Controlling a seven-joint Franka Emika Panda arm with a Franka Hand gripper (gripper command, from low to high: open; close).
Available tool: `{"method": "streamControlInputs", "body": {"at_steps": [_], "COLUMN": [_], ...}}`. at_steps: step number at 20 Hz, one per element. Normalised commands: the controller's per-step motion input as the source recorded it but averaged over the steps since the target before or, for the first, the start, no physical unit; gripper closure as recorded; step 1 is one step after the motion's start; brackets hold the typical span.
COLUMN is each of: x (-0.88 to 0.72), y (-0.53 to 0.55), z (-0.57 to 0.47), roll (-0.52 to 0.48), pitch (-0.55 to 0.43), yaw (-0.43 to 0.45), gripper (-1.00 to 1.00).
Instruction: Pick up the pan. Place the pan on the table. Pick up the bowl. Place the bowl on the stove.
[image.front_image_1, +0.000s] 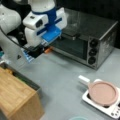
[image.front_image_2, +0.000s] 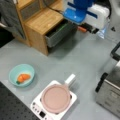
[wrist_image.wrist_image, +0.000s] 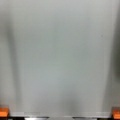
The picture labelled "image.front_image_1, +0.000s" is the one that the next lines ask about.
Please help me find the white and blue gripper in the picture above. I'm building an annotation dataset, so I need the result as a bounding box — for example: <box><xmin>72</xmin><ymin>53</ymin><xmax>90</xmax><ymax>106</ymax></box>
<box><xmin>23</xmin><ymin>8</ymin><xmax>67</xmax><ymax>47</ymax></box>

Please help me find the teal bowl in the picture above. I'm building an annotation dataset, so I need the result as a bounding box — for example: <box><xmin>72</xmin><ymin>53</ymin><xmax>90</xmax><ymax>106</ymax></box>
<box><xmin>69</xmin><ymin>116</ymin><xmax>88</xmax><ymax>120</ymax></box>

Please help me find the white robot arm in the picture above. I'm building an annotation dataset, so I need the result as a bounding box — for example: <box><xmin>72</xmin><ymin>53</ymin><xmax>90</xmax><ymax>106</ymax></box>
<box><xmin>0</xmin><ymin>0</ymin><xmax>67</xmax><ymax>65</ymax></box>

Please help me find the silver toaster oven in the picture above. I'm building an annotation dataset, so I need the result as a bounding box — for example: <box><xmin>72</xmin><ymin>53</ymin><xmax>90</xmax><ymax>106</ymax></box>
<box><xmin>51</xmin><ymin>9</ymin><xmax>118</xmax><ymax>69</ymax></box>

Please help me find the wooden shelf cabinet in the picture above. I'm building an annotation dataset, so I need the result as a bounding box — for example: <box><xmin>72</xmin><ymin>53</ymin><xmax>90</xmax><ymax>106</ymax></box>
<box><xmin>0</xmin><ymin>67</ymin><xmax>44</xmax><ymax>120</ymax></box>

